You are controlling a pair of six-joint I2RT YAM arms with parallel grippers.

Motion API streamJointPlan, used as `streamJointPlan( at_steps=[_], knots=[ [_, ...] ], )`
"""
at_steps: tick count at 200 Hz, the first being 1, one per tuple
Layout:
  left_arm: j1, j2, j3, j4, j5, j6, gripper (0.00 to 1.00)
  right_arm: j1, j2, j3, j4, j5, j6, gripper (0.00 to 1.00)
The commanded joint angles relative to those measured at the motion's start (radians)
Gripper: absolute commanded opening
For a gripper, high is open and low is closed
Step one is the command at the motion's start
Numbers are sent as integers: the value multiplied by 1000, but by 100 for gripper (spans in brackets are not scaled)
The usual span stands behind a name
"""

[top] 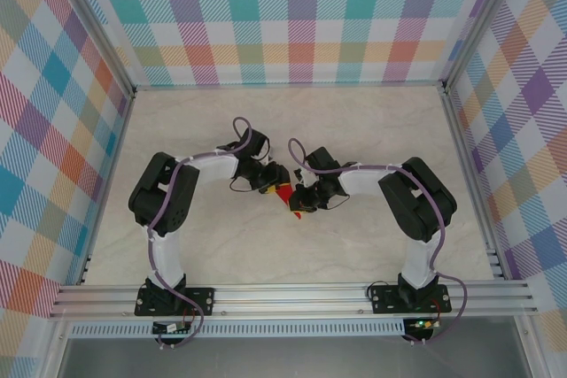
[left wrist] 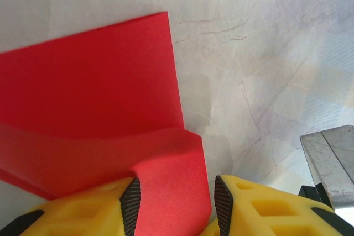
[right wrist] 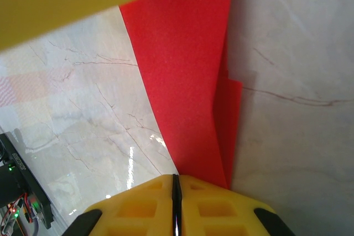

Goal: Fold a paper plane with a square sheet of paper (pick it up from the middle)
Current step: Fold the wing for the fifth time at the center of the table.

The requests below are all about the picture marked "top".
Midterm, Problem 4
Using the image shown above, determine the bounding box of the red paper sheet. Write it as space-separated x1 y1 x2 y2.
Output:
273 182 305 221

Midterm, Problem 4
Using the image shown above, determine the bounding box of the grey metal panel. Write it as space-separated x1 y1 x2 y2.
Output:
42 336 532 378

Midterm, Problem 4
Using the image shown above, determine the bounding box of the small circuit board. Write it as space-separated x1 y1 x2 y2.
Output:
152 320 191 336
409 318 440 332

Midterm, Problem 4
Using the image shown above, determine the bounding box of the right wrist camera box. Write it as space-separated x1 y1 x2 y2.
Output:
304 146 343 176

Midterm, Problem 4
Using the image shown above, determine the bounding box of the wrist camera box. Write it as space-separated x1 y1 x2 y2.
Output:
304 146 343 176
242 128 273 163

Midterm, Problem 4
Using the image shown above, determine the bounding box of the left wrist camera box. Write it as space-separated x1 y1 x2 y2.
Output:
242 128 273 163

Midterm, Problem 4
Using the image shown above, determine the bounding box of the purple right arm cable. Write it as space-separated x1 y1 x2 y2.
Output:
287 137 469 346

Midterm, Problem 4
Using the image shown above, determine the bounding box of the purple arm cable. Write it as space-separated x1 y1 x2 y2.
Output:
148 117 267 350
287 137 469 346

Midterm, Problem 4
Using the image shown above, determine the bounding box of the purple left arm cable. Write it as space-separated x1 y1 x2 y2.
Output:
148 117 267 350

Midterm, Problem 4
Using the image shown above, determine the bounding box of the aluminium back rail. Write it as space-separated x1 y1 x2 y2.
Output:
132 81 448 91

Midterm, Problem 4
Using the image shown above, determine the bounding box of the aluminium mounting rail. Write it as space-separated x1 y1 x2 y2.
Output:
48 282 540 320

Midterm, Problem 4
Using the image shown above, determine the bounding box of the thin black wire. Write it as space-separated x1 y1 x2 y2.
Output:
367 279 402 298

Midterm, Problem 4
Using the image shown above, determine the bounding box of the perforated grey cable tray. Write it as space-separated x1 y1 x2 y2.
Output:
68 323 407 338

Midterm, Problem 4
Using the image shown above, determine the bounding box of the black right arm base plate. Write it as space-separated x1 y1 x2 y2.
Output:
370 285 453 315

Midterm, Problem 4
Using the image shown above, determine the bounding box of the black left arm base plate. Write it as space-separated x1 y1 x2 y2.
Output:
135 287 216 318

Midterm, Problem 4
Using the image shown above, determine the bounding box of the aluminium side rail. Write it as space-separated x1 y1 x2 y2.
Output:
440 85 510 282
77 89 137 286

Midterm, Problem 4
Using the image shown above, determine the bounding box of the aluminium frame post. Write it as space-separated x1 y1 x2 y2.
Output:
46 0 137 98
441 0 532 94

